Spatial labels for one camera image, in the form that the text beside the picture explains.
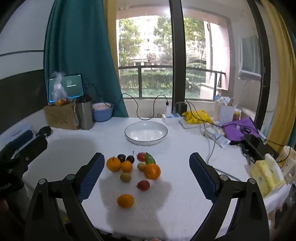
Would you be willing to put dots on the tablet with lit screen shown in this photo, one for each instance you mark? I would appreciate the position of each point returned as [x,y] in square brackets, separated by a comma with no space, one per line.
[72,85]

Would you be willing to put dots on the white cream tube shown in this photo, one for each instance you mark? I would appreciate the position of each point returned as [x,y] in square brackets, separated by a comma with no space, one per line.
[220,139]

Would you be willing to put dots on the yellow-green longan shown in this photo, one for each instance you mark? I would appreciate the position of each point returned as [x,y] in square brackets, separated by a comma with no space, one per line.
[141,166]
[125,177]

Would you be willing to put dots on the balcony railing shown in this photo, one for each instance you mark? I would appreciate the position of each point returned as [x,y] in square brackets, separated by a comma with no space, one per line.
[140,81]

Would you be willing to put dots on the large mandarin with green leaf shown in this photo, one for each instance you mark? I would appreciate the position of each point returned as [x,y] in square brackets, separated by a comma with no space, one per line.
[152,172]

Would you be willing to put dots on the white flat box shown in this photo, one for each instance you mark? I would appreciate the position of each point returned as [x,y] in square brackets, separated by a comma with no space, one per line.
[189,125]

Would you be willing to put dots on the white perforated basket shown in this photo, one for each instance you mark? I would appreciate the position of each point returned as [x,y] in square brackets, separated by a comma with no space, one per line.
[225,114]

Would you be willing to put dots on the black camera device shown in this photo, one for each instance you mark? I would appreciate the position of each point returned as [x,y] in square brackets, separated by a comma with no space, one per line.
[254,143]

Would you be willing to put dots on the white power strip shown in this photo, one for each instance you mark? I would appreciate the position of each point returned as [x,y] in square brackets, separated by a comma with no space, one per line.
[171,118]

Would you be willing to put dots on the purple cloth bag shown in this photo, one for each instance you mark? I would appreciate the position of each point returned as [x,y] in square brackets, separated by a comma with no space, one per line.
[235,132]

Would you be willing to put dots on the white charger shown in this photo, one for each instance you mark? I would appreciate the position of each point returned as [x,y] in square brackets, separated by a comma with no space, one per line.
[167,110]

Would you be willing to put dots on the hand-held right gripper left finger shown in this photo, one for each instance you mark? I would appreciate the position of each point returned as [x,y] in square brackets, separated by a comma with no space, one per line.
[91,178]

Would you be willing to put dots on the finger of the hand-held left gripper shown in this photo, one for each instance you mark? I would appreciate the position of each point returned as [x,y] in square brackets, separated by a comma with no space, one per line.
[34,144]
[23,138]

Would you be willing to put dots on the black window frame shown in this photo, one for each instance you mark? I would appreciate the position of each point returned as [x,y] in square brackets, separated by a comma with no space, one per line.
[262,69]
[177,58]

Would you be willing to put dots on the white tablecloth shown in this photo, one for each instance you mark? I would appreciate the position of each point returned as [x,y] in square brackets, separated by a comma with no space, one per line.
[185,143]

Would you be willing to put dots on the yellow duck-print bag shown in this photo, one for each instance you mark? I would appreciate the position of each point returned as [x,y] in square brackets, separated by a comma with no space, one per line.
[196,117]

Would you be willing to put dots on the yellow tissue pack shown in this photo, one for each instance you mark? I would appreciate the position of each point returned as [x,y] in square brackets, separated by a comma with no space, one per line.
[266,176]

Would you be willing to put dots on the yellow curtain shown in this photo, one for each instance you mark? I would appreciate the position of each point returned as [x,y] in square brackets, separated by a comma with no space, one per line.
[279,81]
[111,46]

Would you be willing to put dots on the black power adapter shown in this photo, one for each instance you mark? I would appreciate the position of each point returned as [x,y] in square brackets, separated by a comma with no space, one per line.
[181,108]

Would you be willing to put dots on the dark purple plum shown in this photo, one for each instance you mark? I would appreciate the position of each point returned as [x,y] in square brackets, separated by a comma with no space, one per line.
[130,159]
[121,158]

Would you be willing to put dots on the white plate with dark rim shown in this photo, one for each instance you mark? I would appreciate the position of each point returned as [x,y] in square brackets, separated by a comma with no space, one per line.
[145,134]

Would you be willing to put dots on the cream mug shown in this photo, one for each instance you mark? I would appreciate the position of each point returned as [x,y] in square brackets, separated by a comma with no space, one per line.
[289,160]

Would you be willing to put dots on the small orange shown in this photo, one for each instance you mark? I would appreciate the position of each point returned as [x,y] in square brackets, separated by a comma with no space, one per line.
[113,164]
[126,166]
[125,201]

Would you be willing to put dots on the black round object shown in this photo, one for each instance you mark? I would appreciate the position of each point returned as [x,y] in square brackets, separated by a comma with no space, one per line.
[45,131]

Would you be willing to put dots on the cardboard box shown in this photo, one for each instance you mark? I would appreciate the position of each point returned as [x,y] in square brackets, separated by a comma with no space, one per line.
[60,117]

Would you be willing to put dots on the teal curtain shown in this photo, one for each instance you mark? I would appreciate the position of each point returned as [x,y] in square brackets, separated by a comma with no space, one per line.
[76,46]

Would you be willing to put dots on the clear plastic bag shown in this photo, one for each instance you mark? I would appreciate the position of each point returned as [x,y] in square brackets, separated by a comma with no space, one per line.
[60,92]

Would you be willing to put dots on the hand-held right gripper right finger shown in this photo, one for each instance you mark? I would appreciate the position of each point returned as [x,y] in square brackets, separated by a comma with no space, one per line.
[203,176]

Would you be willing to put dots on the red tomato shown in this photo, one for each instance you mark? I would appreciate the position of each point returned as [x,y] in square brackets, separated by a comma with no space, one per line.
[141,157]
[143,185]

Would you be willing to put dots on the stainless steel tumbler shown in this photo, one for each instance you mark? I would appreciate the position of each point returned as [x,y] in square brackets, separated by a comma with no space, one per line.
[84,115]

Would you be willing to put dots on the blue bowl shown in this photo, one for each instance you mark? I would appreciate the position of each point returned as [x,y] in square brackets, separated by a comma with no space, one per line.
[103,115]

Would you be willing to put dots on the white appliance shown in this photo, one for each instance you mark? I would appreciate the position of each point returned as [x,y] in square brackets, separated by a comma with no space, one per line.
[249,75]

